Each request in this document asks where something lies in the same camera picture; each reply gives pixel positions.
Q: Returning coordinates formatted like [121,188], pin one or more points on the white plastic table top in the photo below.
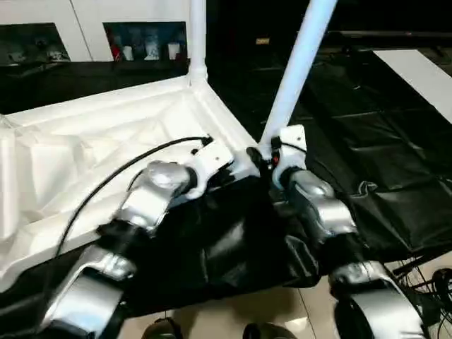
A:
[88,123]

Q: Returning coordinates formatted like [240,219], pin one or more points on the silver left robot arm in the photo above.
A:
[152,197]

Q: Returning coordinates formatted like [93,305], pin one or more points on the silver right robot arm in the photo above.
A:
[328,212]

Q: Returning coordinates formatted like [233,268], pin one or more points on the black work mat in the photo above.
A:
[353,141]

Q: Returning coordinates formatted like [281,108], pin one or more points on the yellowish label tag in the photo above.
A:
[262,41]

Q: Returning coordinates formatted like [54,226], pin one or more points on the small red object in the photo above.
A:
[180,56]

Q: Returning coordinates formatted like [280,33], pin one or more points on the white mug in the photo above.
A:
[128,53]
[172,50]

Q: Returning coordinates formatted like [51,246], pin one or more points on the white blue patterned container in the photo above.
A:
[150,47]

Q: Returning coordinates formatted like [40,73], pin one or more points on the dark right robot foot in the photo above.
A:
[268,331]

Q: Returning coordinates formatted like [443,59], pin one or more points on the dark robot foot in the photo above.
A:
[159,328]
[268,331]

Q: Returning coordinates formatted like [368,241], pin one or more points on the dark left robot foot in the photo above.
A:
[159,328]

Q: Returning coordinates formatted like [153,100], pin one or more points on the white flat board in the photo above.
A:
[416,77]

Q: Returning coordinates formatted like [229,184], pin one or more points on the dark metal bar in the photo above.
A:
[388,34]

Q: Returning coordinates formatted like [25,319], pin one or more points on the red bottle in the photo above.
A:
[115,46]

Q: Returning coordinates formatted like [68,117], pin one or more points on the small white figurine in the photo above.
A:
[53,53]

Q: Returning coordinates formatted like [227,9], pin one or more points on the white glass door cabinet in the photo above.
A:
[88,14]

